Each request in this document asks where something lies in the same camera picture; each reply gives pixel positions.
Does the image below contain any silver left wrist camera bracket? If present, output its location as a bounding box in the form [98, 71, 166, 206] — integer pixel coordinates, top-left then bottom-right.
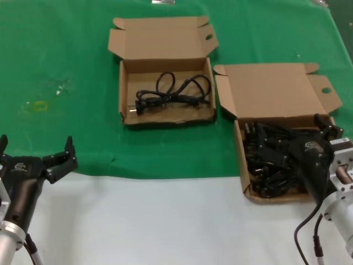
[0, 176, 12, 220]

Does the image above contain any green table cloth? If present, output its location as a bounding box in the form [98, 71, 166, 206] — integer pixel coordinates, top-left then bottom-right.
[0, 0, 353, 180]

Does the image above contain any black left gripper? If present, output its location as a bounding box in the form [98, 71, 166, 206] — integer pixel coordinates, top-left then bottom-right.
[0, 134, 79, 230]

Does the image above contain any tangle of black power cables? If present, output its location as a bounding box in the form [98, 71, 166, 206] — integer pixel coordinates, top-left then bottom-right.
[242, 121, 331, 198]

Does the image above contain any left arm cable grey connector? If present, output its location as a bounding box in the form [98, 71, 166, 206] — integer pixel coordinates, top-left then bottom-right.
[23, 233, 44, 265]

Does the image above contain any black looped right arm cable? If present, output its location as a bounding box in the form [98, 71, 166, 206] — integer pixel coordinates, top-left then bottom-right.
[293, 203, 323, 265]

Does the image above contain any open brown cardboard box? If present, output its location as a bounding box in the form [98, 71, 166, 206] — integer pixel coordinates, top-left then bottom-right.
[213, 62, 344, 205]
[107, 15, 220, 126]

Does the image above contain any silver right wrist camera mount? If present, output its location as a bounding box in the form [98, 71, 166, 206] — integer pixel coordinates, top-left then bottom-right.
[329, 137, 353, 194]

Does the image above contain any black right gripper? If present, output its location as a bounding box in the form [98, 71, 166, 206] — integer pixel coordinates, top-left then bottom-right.
[255, 113, 345, 204]

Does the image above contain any black power cable with plug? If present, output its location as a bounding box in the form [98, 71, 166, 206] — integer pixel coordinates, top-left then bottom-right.
[128, 71, 213, 114]

